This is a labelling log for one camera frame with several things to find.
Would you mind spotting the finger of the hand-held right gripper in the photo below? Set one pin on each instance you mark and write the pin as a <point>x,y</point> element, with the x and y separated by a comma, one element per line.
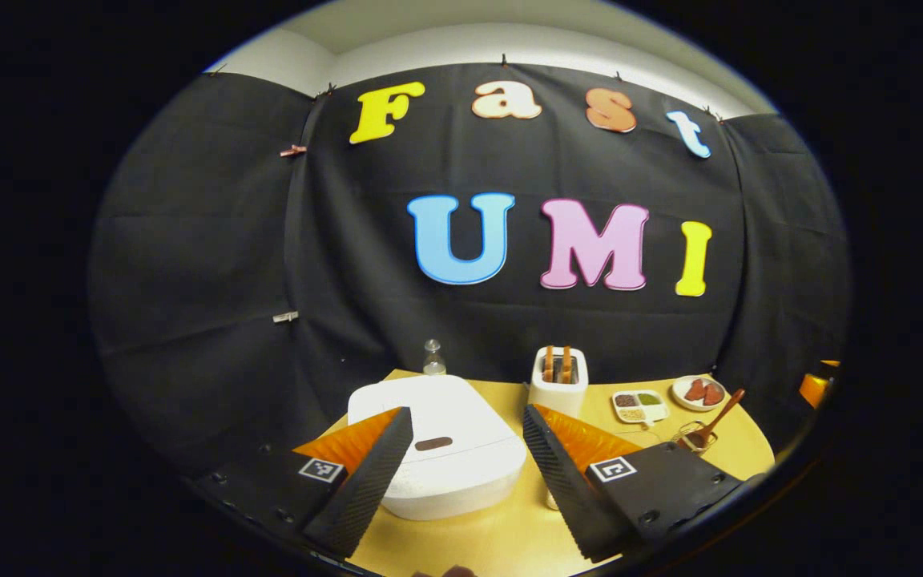
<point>814,389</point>

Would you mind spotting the white toaster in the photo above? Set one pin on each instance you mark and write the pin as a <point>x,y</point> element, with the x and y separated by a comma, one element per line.
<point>558,397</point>

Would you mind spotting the red meat slice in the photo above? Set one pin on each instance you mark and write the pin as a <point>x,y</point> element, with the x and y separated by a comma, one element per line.
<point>695,390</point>
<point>714,395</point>

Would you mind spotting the brown wooden spoon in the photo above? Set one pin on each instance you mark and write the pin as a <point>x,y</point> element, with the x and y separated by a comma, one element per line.
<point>718,415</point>

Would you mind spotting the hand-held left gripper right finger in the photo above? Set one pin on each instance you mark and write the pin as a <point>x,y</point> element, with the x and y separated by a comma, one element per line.
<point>562,481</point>

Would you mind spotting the silver cloth clip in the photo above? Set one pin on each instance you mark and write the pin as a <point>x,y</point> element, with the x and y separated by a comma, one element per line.
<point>286,317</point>

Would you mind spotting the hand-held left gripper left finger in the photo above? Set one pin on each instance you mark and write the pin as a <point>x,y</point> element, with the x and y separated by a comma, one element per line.
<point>365,481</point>

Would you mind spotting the small glass bottle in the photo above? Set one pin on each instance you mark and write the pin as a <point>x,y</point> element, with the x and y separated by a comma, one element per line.
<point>434,361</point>

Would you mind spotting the black backdrop cloth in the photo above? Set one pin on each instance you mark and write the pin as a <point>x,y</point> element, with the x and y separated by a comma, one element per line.
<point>213,240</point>

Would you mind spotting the white rice cooker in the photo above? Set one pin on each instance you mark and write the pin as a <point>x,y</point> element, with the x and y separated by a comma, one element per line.
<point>461,449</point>

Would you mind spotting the clear chopstick holder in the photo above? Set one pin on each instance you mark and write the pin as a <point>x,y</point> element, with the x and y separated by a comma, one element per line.
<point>695,443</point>

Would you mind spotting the toast slice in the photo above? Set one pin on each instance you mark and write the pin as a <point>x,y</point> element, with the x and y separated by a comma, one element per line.
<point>566,365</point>
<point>548,365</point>

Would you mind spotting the white round plate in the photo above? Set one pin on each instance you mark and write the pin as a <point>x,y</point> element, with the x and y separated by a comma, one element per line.
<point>679,394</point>

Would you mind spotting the pink cloth clip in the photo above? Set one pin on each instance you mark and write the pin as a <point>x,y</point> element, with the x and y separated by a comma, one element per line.
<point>293,151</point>

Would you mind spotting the white divided bean dish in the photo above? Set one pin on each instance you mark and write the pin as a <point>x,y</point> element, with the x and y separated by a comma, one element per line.
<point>639,407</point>

